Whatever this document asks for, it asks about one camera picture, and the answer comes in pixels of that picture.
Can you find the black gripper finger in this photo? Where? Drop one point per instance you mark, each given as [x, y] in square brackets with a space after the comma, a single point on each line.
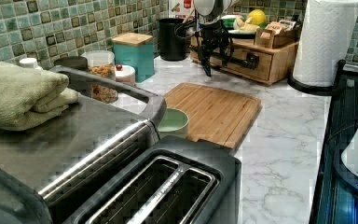
[204, 57]
[226, 51]

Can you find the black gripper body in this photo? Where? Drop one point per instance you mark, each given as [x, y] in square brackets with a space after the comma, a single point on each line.
[213, 36]

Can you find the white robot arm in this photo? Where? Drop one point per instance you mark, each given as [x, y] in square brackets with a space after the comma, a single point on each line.
[209, 11]

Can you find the wooden drawer organizer box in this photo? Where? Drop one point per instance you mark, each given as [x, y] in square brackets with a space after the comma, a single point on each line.
[261, 56]

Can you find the black utensil cup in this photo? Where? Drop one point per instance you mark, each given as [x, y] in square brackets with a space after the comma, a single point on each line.
[172, 46]

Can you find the yellow lemon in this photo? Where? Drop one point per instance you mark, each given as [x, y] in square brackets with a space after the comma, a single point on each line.
[257, 16]

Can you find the bamboo cutting board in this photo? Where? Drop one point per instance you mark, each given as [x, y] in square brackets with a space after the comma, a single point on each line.
[216, 115]

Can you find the teal canister with wooden lid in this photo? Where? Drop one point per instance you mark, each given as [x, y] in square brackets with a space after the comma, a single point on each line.
[135, 50]

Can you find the green ceramic bowl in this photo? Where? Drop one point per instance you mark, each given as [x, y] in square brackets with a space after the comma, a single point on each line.
[174, 122]

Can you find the small pink lidded jar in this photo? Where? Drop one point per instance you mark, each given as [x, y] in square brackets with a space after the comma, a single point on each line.
[125, 74]

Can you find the glass jar with cereal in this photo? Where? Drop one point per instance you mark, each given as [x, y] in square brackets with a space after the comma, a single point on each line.
[102, 63]

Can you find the white paper towel roll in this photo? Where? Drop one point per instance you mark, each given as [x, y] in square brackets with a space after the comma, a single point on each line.
[325, 38]

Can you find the black paper towel holder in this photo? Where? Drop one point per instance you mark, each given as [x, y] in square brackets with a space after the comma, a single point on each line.
[319, 89]

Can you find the black jar lid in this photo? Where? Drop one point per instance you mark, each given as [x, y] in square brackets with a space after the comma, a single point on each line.
[75, 62]

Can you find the black two-slot toaster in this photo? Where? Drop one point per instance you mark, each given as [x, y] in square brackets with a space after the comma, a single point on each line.
[176, 181]

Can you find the white bottle cap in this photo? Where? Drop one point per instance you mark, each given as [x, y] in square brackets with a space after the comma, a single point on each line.
[30, 63]

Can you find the black dish rack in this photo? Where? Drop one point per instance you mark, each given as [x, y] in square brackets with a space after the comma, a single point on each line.
[335, 199]

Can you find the folded green towel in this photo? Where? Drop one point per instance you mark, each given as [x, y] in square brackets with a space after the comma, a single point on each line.
[30, 97]

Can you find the black pipe drawer handle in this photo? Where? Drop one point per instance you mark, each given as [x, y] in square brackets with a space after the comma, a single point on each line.
[250, 61]

